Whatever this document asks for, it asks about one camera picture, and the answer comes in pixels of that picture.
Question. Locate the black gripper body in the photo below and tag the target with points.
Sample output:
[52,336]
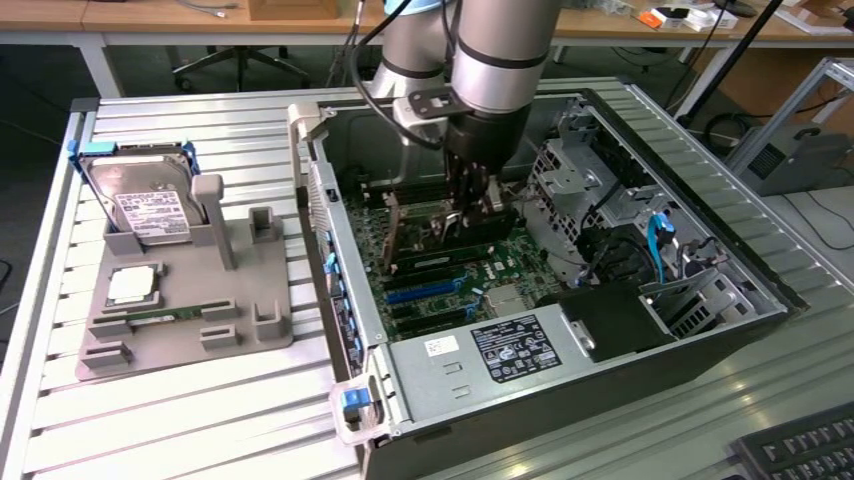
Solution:
[487,140]

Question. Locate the green graphics card with fan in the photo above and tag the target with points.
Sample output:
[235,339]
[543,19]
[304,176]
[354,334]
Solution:
[494,227]

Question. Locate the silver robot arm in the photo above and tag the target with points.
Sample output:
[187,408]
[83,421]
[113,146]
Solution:
[500,50]

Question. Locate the black RAM slot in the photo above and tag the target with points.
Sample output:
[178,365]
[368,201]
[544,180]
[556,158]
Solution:
[408,186]
[420,196]
[407,181]
[411,191]

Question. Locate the dark RAM stick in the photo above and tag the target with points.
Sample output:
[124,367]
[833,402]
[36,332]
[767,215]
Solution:
[440,261]

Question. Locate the silver disk bay cage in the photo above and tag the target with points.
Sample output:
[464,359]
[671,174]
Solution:
[574,172]

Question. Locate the green motherboard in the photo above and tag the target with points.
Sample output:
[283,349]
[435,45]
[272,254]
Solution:
[527,270]

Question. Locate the black expansion slot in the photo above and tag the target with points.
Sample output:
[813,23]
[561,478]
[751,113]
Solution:
[434,322]
[416,282]

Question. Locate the silver chipset heatsink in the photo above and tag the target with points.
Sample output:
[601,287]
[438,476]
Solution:
[508,300]

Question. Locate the wooden desk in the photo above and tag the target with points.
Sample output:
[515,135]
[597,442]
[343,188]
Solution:
[634,35]
[40,15]

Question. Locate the black plastic shroud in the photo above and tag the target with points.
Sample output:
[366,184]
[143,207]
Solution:
[607,325]

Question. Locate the orange and white box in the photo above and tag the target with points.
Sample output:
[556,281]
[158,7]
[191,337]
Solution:
[649,19]

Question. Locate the grey power supply unit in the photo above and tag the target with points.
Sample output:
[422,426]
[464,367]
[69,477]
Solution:
[440,380]

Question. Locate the black office chair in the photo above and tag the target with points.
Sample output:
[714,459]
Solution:
[239,60]

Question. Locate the vented silver disk bay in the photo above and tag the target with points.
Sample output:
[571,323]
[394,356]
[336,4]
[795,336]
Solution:
[701,310]

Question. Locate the black tripod pole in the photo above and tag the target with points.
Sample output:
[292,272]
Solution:
[738,50]

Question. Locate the blue case latch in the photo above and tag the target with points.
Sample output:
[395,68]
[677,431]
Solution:
[354,400]

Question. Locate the grey control box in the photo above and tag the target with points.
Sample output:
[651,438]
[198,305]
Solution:
[794,160]

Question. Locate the black open PC case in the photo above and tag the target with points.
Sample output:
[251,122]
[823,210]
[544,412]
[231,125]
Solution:
[667,380]

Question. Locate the silver hard disk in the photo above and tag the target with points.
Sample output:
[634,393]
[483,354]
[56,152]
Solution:
[134,180]

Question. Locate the green RAM stick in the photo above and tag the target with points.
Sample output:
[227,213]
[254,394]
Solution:
[167,315]

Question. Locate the grey parts rack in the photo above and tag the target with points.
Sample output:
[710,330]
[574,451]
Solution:
[187,345]

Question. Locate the silver CPU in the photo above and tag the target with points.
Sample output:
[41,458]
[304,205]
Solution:
[134,285]

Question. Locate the white papers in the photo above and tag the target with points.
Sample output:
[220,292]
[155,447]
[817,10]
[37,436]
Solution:
[814,22]

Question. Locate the hard disk drive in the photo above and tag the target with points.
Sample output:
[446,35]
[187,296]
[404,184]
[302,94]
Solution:
[96,148]

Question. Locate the brown wooden block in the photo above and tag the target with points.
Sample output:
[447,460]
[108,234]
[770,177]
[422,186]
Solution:
[827,6]

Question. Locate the black keyboard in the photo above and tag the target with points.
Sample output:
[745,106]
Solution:
[801,450]

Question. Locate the aluminium profile frame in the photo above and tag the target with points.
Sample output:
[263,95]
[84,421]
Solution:
[803,92]

